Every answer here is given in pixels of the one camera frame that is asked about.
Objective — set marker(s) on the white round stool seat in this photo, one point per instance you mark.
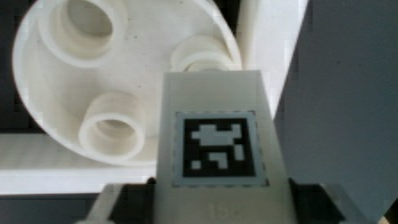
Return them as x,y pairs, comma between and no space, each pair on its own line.
97,48

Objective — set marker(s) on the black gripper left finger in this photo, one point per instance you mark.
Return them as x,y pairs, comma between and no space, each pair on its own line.
132,209

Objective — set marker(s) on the white front barrier rail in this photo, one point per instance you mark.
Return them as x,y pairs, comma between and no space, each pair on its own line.
47,170

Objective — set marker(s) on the white stool leg with tag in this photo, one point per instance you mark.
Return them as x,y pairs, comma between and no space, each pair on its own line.
221,175

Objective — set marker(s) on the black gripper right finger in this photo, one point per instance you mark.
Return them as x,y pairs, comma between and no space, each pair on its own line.
315,208

